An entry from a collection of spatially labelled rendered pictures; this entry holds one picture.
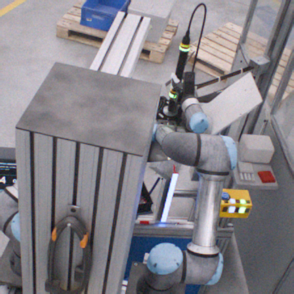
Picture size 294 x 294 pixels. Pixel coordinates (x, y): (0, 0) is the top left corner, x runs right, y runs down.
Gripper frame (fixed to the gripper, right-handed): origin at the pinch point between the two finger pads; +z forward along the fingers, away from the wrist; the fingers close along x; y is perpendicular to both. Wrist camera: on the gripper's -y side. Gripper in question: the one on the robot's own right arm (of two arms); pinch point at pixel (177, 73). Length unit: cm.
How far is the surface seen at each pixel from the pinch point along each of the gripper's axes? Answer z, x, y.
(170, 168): -13, 2, 49
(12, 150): -21, -74, 23
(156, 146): -16.4, -9.6, 29.1
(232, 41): 263, 170, 137
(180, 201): 47, 46, 148
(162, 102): 7.7, -1.4, 22.1
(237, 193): -41, 25, 39
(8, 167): -30, -76, 24
